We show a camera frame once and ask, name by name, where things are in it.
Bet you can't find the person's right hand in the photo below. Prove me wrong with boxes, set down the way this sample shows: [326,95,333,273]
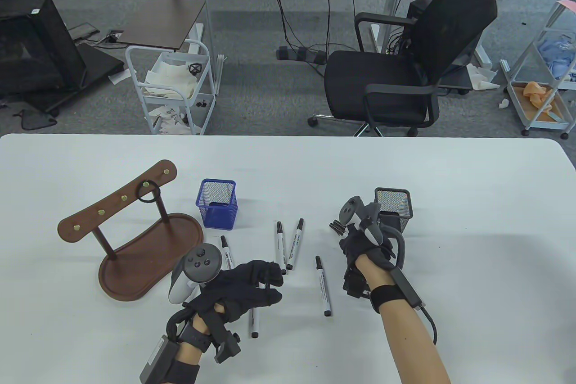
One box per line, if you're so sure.
[339,226,396,268]

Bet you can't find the person's left hand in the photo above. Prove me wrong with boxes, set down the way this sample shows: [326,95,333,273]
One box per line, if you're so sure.
[194,260,285,325]

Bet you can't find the white marker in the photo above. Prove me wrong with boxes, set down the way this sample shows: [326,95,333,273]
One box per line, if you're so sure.
[220,218,305,339]

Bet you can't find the person's right forearm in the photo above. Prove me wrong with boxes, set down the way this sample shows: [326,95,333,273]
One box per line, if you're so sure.
[358,256,453,384]

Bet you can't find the black wrist band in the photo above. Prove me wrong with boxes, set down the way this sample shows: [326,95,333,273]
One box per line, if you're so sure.
[182,325,212,352]

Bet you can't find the grey white handheld controller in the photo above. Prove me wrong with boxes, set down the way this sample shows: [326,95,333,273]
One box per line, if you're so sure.
[338,196,406,273]
[169,244,224,304]

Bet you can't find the black mesh pen holder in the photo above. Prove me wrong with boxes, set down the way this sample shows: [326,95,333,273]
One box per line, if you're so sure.
[373,187,413,236]

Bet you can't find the black wrist sensor box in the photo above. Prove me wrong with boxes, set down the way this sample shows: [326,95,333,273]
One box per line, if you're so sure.
[139,334,180,384]
[391,268,424,309]

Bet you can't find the blue mesh pen holder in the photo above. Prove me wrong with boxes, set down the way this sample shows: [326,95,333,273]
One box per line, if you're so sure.
[196,178,238,229]

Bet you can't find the brown wooden hook stand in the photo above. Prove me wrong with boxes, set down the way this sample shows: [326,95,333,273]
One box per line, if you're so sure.
[58,159,205,302]

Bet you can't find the black mesh office chair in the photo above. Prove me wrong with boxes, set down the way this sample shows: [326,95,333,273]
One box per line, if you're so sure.
[308,0,499,138]

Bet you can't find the scribbled white papers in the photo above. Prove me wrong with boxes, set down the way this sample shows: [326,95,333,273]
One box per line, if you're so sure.
[152,105,192,135]

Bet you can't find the white rolling cart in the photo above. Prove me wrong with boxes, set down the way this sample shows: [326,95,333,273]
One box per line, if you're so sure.
[125,40,216,136]

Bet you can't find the black floor power strip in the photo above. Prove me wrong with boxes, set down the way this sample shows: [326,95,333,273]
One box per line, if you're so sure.
[276,45,328,65]

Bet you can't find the white crumpled floor sheet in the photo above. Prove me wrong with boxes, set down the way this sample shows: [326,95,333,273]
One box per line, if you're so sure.
[465,63,501,91]

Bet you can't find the white shelf trolley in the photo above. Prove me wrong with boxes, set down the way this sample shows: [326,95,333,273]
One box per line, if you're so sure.
[501,0,576,138]

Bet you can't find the white cloth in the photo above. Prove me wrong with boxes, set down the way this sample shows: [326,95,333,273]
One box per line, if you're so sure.
[145,60,198,97]

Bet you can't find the orange cloth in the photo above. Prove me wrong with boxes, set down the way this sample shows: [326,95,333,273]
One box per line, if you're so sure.
[522,81,558,115]

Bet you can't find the black computer tower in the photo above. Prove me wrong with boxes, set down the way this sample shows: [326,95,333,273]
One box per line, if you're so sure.
[407,0,439,49]

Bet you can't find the black monitor stand base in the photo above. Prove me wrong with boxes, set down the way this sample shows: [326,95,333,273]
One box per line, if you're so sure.
[0,42,125,115]

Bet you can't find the blue cloth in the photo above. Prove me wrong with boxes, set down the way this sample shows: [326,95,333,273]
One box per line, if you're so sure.
[536,37,576,81]

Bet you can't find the brown side table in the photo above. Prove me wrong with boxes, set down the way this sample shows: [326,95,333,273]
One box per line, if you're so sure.
[116,0,207,50]

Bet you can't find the large black monitor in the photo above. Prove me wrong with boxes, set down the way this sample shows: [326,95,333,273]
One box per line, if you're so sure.
[0,0,87,97]

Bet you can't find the black fabric forearm strap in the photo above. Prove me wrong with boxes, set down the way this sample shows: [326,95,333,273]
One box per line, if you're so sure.
[166,357,201,384]
[370,284,408,314]

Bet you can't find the black sensor cable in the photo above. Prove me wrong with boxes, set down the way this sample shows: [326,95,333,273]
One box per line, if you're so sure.
[421,305,438,344]

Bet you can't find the black cable loop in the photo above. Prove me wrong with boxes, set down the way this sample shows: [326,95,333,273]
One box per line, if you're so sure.
[13,108,58,131]

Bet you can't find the silver metal post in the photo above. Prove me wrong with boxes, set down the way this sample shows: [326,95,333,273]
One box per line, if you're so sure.
[197,0,225,96]

